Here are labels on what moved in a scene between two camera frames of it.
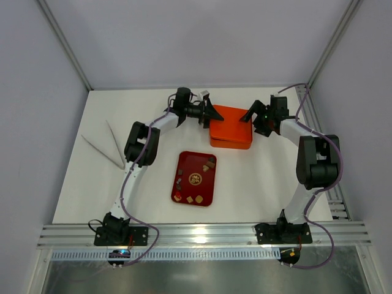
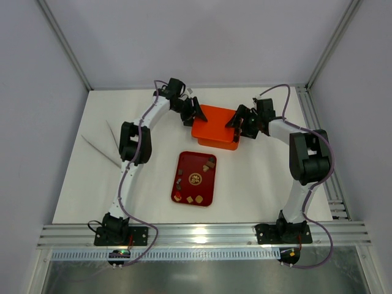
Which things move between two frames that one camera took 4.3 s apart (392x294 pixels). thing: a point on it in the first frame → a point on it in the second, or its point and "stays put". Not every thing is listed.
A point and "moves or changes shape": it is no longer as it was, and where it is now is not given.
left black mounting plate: [139, 235] stays put
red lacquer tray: [194, 179] stays put
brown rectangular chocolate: [210, 164] stays put
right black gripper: [258, 116] → [248, 121]
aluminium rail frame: [204, 236] stays put
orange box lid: [231, 128] moves or changes shape
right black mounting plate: [285, 234] stays put
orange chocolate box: [220, 143] moves or changes shape
